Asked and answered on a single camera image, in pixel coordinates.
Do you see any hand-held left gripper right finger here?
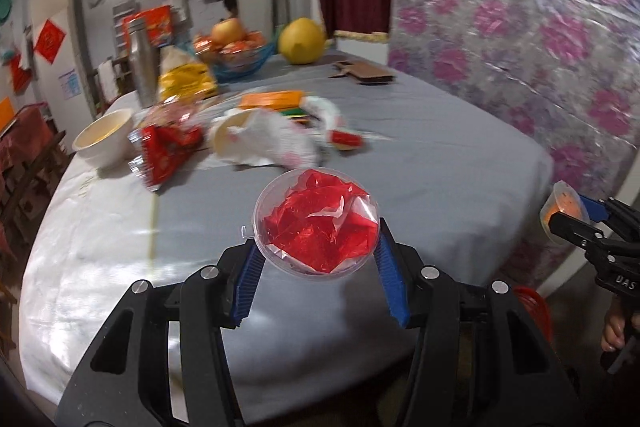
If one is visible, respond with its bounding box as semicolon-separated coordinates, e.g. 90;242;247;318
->
374;218;586;427

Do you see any blue glass fruit bowl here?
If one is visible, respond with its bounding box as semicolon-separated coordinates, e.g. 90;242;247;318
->
192;32;281;82

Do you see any person's right hand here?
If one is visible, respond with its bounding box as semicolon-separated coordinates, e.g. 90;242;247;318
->
602;304;628;353

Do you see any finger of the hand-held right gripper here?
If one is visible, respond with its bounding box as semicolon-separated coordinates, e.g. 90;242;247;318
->
580;196;640;240
547;212;606;249

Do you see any clear cup with red foil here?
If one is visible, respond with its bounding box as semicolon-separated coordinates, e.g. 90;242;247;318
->
252;167;381;278

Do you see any floral mattress in plastic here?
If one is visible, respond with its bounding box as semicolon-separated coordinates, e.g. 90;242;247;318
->
387;0;640;288

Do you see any white bowl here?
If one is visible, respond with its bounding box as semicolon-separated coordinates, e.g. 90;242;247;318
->
72;108;135;170

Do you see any red lace table cover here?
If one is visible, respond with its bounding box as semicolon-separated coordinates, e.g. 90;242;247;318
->
0;104;56;188

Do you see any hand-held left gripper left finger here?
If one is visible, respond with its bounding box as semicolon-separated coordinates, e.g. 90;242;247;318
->
54;239;267;427

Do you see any flat orange box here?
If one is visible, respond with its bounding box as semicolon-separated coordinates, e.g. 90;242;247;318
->
239;90;306;110

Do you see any red snack bag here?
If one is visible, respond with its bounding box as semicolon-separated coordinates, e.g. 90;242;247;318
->
127;124;206;192

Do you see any small orange plastic cup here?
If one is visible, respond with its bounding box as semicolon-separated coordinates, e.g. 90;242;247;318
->
540;181;591;244

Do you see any white refrigerator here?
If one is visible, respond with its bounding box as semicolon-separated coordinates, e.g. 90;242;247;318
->
27;0;98;118

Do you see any red orange gift box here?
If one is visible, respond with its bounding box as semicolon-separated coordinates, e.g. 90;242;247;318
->
122;5;176;48

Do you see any white plastic bag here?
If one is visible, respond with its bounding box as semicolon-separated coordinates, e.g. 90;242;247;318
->
210;109;326;170

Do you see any grey tablecloth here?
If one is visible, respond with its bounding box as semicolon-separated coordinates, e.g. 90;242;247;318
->
20;49;553;425

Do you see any yellow pomelo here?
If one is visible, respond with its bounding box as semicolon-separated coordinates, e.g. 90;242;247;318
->
278;19;328;65

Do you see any yellow tissue pack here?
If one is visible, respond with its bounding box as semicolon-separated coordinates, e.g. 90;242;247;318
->
157;46;221;105

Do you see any steel thermos flask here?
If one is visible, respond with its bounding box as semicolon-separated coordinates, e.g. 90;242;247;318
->
122;18;161;108

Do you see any red diamond poster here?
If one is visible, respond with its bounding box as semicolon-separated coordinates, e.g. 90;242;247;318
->
34;19;67;65

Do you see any apple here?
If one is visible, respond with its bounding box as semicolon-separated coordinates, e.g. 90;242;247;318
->
210;18;248;45

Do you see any white red snack wrapper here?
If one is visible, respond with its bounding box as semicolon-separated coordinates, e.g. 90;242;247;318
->
302;97;366;150

